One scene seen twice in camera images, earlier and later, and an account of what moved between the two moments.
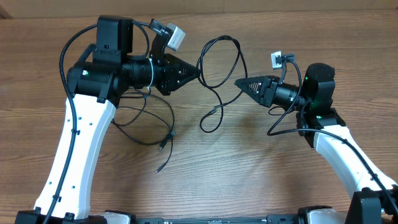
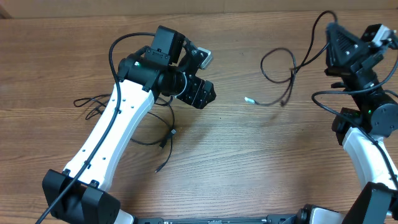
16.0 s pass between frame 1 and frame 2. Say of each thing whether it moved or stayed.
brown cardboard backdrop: stayed
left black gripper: moved
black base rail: stayed
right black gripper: moved
